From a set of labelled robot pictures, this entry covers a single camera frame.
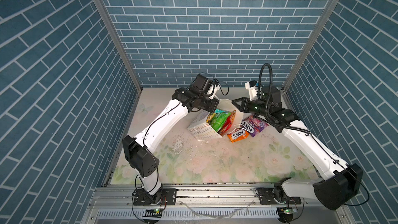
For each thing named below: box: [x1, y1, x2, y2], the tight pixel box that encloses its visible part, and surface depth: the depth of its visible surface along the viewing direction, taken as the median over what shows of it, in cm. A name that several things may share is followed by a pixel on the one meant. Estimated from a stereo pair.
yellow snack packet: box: [205, 113, 217, 124], surface depth 86 cm
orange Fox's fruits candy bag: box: [226, 127, 250, 143], surface depth 95 cm
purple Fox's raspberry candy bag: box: [239, 117, 269, 138], surface depth 98 cm
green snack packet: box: [209, 112, 232, 133], surface depth 85 cm
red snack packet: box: [218, 109, 237, 137], surface depth 84 cm
